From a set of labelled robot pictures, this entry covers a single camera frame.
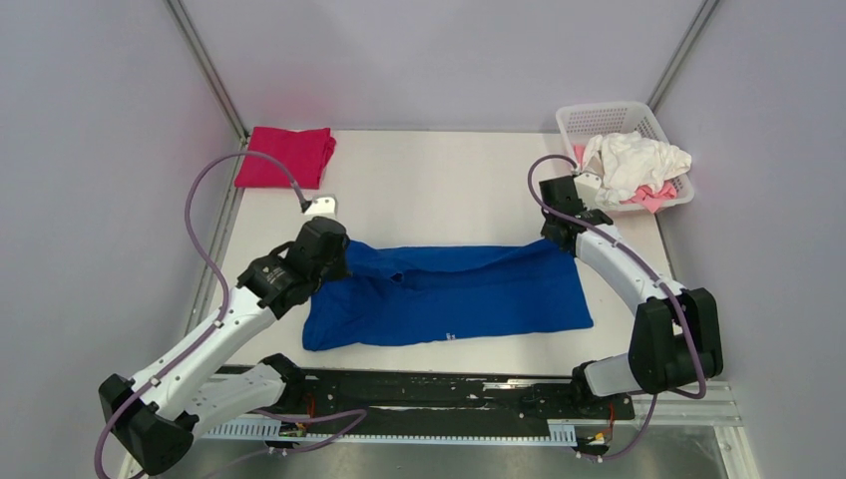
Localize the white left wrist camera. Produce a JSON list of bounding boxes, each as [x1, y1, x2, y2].
[[303, 195, 338, 220]]

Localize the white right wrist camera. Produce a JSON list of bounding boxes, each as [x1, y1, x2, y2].
[[574, 173, 602, 210]]

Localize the folded red t-shirt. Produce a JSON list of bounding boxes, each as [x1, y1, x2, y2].
[[233, 127, 336, 190]]

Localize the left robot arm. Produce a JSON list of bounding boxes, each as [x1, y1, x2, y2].
[[98, 217, 350, 476]]

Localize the white crumpled t-shirt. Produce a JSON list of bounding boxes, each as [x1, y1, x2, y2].
[[583, 132, 692, 206]]

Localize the white plastic laundry basket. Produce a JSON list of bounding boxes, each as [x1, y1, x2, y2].
[[555, 101, 694, 214]]

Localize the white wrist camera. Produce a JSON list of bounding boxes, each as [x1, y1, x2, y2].
[[303, 195, 338, 220], [574, 173, 602, 210]]

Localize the white slotted cable duct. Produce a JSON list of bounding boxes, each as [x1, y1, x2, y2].
[[162, 417, 578, 446]]

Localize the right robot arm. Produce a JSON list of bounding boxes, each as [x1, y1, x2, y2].
[[533, 177, 724, 417]]

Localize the pink crumpled t-shirt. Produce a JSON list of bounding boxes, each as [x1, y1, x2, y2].
[[574, 145, 677, 214]]

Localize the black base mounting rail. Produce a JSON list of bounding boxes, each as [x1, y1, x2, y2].
[[267, 368, 635, 439]]

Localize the blue t-shirt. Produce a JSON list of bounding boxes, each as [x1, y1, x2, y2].
[[301, 239, 594, 351]]

